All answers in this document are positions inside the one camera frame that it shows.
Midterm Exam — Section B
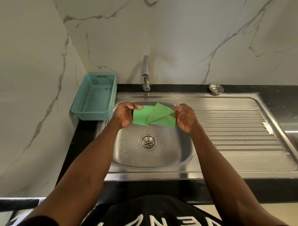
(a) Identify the green cleaning cloth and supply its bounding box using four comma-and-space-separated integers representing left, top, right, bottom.
133, 102, 176, 129

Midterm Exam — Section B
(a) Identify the black shirt with white print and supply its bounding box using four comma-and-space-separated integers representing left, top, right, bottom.
5, 195, 224, 226

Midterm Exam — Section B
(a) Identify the round sink drain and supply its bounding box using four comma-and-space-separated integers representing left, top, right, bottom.
139, 133, 158, 151

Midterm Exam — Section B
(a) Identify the teal plastic basket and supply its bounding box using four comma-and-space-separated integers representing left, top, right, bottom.
70, 74, 117, 121

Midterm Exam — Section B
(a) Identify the stainless steel sink with drainboard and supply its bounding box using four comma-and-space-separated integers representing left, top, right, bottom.
96, 92, 298, 180

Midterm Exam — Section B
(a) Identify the black furniture frame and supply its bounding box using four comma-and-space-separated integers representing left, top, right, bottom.
0, 197, 40, 218

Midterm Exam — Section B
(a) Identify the person's right forearm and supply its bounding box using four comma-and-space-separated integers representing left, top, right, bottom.
189, 123, 289, 226

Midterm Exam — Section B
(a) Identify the chrome sink faucet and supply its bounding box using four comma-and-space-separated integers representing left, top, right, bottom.
142, 55, 151, 92

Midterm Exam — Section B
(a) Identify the person's right hand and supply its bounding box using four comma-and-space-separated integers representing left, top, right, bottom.
173, 104, 201, 136

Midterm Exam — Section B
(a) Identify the metal sink strainer plug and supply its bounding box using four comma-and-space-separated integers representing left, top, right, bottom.
209, 83, 224, 96

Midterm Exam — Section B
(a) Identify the person's left hand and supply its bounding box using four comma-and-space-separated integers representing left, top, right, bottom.
113, 102, 143, 130

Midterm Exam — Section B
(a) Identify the person's left forearm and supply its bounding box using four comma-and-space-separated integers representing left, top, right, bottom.
22, 121, 131, 226

